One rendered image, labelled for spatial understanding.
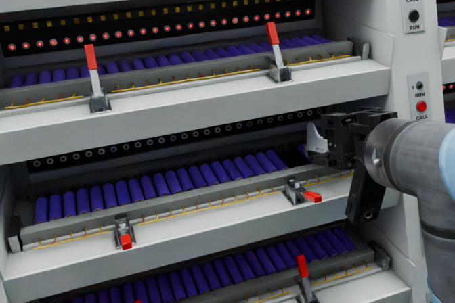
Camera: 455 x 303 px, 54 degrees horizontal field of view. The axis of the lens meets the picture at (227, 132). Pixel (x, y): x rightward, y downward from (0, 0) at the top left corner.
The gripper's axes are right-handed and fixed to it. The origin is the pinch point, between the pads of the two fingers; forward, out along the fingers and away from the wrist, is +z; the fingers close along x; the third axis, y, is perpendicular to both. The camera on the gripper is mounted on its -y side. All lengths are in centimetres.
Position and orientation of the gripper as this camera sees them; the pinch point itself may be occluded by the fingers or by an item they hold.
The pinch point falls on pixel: (319, 149)
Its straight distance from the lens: 79.6
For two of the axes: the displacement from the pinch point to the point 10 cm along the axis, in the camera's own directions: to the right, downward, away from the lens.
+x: -9.5, 1.8, -2.7
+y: -1.5, -9.8, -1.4
